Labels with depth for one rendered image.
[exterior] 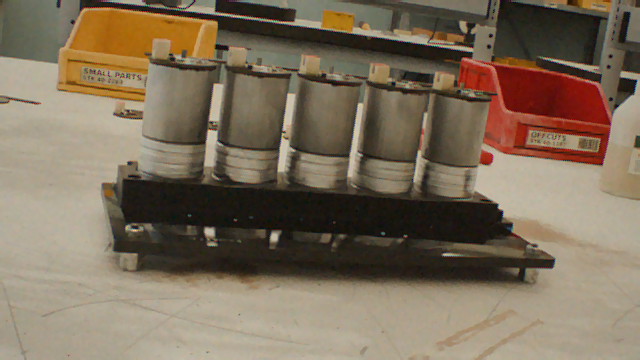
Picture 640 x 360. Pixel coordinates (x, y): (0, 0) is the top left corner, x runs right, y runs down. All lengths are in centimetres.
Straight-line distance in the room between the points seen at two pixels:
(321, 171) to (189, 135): 5
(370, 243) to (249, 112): 6
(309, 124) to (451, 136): 6
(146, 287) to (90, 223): 6
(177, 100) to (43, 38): 463
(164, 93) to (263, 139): 4
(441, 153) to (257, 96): 8
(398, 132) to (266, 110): 5
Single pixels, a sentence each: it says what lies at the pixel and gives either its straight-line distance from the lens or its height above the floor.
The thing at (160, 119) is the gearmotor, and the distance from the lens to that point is 30.
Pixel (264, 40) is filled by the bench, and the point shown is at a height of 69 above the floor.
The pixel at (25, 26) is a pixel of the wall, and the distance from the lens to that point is 495.
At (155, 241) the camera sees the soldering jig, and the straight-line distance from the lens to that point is 26.
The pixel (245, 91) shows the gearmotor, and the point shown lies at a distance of 30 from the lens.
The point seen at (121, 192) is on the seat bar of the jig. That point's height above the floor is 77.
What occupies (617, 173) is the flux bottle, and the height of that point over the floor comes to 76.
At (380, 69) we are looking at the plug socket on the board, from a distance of 32.
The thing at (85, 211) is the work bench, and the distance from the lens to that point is 33.
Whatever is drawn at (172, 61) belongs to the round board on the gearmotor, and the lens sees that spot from 30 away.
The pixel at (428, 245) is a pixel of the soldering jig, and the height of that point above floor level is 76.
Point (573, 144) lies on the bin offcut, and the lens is 65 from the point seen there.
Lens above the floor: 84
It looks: 12 degrees down
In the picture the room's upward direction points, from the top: 8 degrees clockwise
